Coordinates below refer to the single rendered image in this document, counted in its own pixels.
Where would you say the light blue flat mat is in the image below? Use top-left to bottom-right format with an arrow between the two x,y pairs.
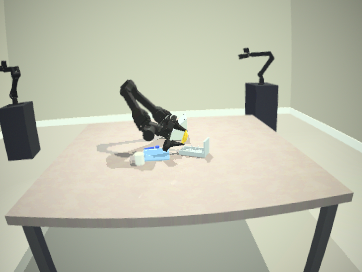
143,148 -> 170,161

